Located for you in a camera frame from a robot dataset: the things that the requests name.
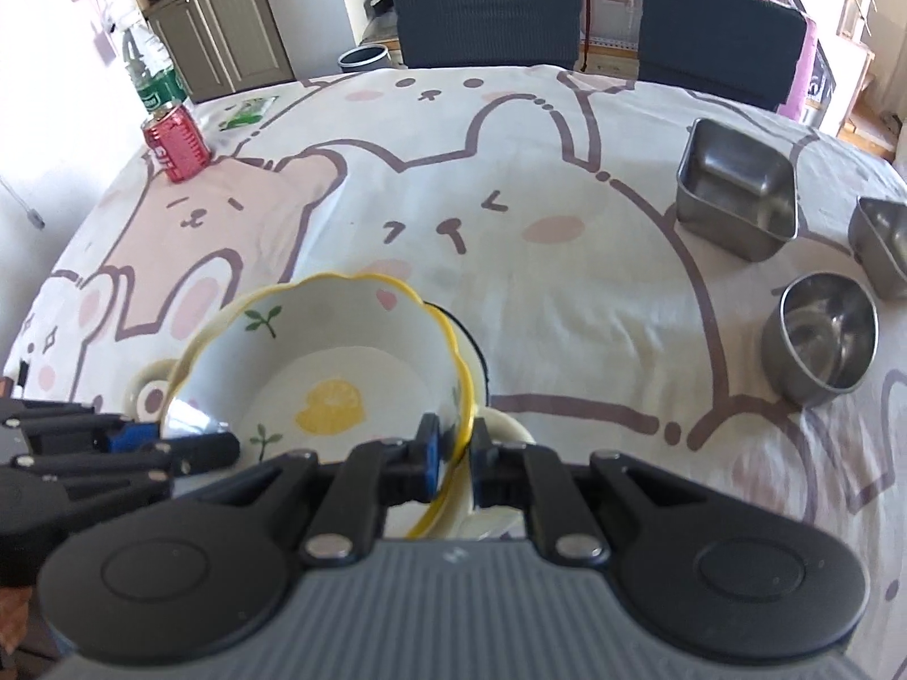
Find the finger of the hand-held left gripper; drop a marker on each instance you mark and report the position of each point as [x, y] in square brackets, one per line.
[205, 450]
[134, 437]

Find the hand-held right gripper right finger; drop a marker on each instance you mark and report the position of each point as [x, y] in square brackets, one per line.
[485, 464]

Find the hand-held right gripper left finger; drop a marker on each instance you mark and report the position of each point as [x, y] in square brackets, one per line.
[429, 460]

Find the white bowl with yellow rim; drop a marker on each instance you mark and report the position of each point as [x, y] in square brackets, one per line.
[333, 361]

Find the round steel bowl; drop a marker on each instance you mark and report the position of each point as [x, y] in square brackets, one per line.
[822, 340]

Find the rectangular steel container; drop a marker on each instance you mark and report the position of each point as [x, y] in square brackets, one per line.
[737, 191]

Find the square steel bowl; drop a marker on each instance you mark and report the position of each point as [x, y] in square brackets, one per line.
[886, 241]

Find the printed bunny tablecloth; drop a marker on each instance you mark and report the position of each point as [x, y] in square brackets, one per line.
[496, 262]

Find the red drink can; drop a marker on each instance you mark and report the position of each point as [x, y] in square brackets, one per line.
[177, 142]

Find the green packet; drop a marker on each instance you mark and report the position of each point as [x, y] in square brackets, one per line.
[248, 110]

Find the clear water bottle green label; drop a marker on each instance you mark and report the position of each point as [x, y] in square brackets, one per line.
[149, 78]

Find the grey trash bin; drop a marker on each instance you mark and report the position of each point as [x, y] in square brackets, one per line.
[365, 57]

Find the grey lower kitchen cabinet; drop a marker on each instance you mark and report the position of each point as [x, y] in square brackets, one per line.
[220, 35]

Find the dark blue chair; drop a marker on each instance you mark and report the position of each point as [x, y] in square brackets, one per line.
[716, 32]
[489, 10]

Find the pink chair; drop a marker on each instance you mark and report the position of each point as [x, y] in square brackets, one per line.
[804, 85]

